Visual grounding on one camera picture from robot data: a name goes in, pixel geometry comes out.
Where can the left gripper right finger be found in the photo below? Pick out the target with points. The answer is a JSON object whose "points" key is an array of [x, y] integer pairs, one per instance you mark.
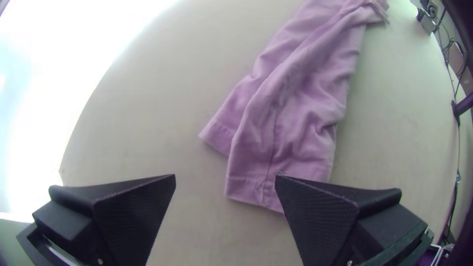
{"points": [[325, 221]]}

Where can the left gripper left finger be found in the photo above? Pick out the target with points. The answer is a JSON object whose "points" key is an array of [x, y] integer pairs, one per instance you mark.
{"points": [[125, 218]]}

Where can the purple t-shirt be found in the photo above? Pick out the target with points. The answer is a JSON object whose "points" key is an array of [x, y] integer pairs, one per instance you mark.
{"points": [[295, 92]]}

